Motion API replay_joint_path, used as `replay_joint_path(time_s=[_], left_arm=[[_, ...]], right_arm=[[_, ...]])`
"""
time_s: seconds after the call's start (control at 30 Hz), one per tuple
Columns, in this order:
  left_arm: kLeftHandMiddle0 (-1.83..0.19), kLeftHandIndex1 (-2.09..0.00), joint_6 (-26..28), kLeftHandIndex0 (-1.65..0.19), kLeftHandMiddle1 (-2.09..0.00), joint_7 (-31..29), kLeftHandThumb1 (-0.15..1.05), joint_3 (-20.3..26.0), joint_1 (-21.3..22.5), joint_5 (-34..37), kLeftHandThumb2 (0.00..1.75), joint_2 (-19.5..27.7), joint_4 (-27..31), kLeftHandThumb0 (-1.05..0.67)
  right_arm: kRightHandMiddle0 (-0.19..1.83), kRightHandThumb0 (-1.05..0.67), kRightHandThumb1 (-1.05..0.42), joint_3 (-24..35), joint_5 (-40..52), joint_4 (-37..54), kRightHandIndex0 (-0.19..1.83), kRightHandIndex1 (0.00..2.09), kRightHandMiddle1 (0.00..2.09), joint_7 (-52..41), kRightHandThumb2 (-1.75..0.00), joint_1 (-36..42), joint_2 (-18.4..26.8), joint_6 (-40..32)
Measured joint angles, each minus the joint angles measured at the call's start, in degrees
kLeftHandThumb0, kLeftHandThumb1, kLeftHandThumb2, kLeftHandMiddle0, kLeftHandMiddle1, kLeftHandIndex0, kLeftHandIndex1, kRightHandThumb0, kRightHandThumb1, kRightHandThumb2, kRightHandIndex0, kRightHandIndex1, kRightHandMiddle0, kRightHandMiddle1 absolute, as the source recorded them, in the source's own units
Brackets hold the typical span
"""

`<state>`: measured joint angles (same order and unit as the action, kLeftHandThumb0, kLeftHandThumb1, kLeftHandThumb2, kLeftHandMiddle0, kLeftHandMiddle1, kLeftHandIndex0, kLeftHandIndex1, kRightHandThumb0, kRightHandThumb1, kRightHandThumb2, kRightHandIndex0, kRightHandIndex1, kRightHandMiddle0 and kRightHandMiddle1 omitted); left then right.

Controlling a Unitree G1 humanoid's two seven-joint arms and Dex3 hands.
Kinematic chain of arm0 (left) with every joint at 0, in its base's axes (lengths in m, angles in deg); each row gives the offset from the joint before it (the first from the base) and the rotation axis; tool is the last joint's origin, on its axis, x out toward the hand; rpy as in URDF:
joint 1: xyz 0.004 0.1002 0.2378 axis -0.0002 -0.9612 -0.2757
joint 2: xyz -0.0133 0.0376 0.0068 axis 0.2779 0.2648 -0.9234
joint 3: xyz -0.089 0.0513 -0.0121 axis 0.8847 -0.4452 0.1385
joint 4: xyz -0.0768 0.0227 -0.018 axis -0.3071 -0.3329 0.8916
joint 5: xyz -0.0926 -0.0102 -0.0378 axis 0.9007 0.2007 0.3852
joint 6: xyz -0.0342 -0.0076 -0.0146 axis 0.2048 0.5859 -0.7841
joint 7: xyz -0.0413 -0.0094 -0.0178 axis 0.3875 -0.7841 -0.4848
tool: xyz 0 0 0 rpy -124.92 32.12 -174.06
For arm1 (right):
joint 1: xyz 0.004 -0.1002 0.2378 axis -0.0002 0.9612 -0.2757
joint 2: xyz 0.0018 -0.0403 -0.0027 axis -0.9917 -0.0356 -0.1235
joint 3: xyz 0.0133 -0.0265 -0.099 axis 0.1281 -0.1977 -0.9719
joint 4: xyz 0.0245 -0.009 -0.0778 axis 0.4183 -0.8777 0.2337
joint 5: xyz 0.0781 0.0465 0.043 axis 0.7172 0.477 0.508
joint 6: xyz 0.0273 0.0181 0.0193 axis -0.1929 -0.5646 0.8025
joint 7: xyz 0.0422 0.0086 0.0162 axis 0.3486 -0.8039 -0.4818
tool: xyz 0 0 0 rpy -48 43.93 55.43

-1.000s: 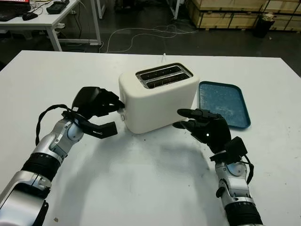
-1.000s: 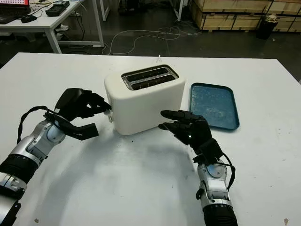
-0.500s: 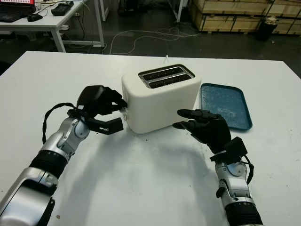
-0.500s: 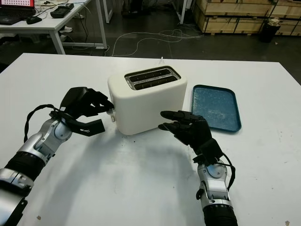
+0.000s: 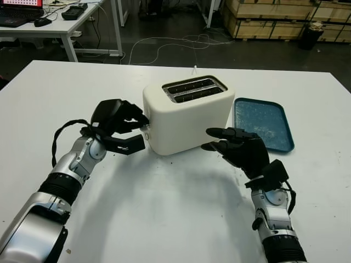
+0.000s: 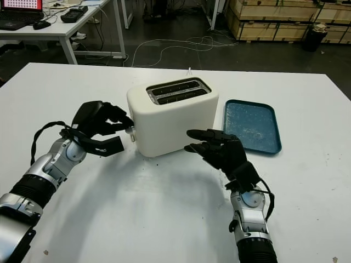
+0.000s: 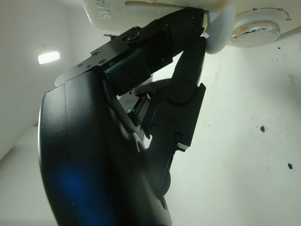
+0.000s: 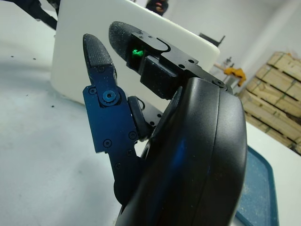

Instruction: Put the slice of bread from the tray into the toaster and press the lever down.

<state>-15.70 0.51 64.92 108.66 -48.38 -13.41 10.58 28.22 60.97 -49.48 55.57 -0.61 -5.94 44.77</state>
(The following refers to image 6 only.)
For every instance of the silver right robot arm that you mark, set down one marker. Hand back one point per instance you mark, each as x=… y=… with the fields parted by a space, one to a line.
x=252 y=224

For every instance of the black computer mouse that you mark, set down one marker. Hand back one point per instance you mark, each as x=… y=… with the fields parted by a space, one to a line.
x=41 y=25

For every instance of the cream two-slot toaster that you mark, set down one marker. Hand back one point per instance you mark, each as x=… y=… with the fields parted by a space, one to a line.
x=175 y=126

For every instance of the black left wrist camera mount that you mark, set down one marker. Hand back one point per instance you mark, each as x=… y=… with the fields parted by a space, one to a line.
x=109 y=146

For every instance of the white shoe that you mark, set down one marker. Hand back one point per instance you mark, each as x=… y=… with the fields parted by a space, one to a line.
x=79 y=35

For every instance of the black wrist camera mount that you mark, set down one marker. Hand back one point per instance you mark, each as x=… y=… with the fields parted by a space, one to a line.
x=246 y=175
x=109 y=146

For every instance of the black electronic device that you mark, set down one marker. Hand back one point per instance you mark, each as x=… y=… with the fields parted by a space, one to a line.
x=74 y=14

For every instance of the wooden shipping crate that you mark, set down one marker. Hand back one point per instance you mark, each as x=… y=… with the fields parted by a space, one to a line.
x=274 y=22

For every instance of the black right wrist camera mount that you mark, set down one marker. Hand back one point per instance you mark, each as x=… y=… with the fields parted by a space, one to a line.
x=246 y=175

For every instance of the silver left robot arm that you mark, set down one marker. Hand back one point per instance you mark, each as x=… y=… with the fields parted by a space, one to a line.
x=41 y=175

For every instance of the white table leg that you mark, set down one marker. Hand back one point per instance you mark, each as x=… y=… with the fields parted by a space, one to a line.
x=211 y=16

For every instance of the black trash bin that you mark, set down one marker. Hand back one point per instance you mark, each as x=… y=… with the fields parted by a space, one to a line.
x=314 y=39

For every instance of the black laptop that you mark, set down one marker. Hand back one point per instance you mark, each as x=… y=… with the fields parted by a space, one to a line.
x=19 y=16

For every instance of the silver toaster knob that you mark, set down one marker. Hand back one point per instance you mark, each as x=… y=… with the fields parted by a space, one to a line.
x=133 y=137

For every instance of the blue plastic tray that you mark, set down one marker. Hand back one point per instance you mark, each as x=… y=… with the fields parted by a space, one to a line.
x=249 y=126

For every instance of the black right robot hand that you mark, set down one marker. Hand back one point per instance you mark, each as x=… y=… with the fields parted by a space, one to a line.
x=227 y=156

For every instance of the white office desk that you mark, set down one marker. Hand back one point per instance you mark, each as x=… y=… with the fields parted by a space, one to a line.
x=55 y=30

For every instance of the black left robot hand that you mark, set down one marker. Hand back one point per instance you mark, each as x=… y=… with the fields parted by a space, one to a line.
x=90 y=117

